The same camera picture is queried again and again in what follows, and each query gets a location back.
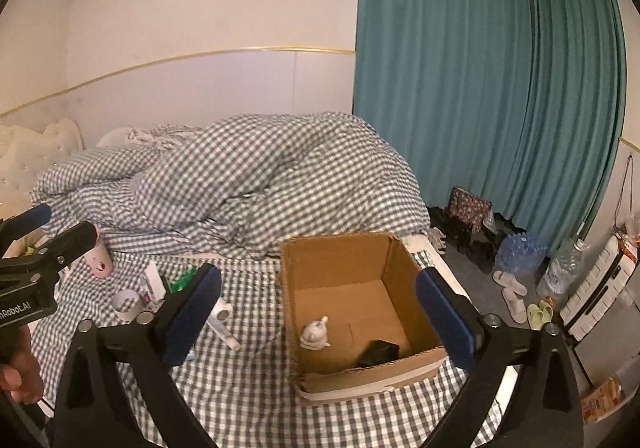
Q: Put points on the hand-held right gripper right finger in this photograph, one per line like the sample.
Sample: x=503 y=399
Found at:
x=445 y=323

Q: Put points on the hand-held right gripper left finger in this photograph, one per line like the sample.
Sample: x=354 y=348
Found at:
x=192 y=313

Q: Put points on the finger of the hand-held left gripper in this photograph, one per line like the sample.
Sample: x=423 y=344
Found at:
x=30 y=217
x=70 y=240

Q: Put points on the green foil packet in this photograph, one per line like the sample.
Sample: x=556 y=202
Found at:
x=180 y=280

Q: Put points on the brown cardboard box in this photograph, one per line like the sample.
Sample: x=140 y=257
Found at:
x=340 y=263

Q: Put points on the person's left hand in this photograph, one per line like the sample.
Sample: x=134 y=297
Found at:
x=15 y=368

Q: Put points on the white cosmetic tube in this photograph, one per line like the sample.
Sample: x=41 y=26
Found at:
x=222 y=328

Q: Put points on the pink drinking bottle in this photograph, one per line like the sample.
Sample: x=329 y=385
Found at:
x=100 y=260

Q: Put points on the small white carton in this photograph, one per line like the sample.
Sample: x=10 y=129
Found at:
x=155 y=280

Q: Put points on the white tufted headboard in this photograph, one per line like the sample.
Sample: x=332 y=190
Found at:
x=20 y=163

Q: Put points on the white tape roll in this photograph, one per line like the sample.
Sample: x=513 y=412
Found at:
x=125 y=303

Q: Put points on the white slipper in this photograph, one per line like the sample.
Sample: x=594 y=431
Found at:
x=515 y=305
x=505 y=279

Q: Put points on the small black pouch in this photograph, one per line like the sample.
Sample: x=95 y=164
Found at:
x=378 y=352

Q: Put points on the pile of dark shoes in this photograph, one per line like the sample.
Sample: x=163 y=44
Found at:
x=480 y=250

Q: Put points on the grey checked bed sheet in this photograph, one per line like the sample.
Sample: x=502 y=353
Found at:
x=250 y=378

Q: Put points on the green slipper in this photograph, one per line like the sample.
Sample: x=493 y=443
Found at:
x=535 y=315
x=546 y=310

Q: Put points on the pack of water bottles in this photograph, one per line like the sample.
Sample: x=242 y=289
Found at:
x=520 y=250

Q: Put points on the dark patterned bag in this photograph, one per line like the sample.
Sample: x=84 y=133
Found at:
x=467 y=205

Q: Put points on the small white teapot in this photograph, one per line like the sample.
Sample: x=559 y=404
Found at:
x=316 y=332

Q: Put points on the large clear water jug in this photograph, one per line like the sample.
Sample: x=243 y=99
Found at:
x=562 y=268

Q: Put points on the floral patterned pillow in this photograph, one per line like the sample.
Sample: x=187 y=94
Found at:
x=150 y=134

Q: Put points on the grey checked duvet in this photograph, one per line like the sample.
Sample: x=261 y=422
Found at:
x=250 y=168

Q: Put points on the white ribbed heater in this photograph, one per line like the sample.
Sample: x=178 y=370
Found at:
x=600 y=288

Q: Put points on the orange snack box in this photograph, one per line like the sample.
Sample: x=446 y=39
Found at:
x=602 y=395

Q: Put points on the plastic bag with goods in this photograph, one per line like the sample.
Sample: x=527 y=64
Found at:
x=627 y=240

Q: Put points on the teal curtain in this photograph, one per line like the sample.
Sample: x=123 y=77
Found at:
x=570 y=128
x=440 y=53

